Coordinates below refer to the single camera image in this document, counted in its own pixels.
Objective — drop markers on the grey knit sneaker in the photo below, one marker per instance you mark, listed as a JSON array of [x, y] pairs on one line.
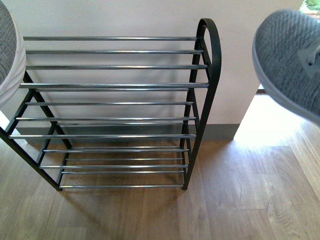
[[12, 55], [286, 59]]

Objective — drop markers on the black chrome shoe rack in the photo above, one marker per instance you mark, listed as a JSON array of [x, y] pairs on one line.
[[115, 112]]

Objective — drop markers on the right side window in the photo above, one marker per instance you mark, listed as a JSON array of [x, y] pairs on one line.
[[310, 6]]

